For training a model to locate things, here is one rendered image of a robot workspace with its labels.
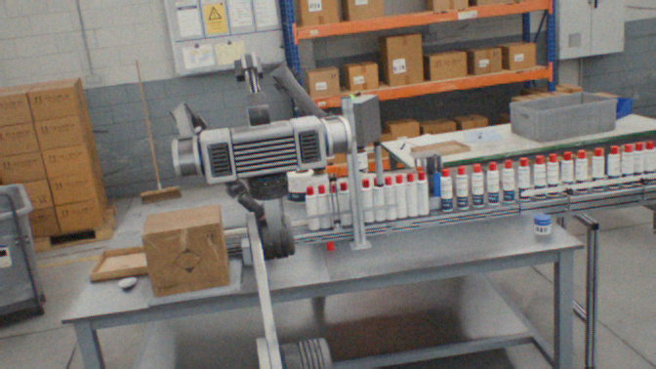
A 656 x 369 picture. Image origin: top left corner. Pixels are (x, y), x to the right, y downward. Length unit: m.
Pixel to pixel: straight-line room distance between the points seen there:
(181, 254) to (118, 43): 4.80
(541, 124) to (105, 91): 4.59
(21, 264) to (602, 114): 4.01
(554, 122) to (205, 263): 2.75
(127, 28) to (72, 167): 1.88
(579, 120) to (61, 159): 4.15
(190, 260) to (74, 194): 3.48
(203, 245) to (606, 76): 6.74
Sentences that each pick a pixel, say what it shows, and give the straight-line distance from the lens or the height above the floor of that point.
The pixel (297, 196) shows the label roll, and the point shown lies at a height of 0.92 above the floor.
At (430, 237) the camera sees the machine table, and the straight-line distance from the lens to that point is 2.87.
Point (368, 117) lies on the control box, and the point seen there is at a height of 1.40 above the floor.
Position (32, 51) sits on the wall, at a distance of 7.29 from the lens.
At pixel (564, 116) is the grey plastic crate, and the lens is 4.54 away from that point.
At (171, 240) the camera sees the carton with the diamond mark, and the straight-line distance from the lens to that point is 2.51.
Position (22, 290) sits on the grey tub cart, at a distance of 4.71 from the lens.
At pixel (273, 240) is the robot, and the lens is 2.14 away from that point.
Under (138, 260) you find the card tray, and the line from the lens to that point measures 3.07.
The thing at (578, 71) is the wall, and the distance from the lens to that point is 8.28.
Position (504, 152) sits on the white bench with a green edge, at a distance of 4.28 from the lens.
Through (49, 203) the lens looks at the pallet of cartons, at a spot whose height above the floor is 0.43.
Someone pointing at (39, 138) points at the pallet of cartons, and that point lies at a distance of 5.86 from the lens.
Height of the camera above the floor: 1.93
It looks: 17 degrees down
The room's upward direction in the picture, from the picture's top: 6 degrees counter-clockwise
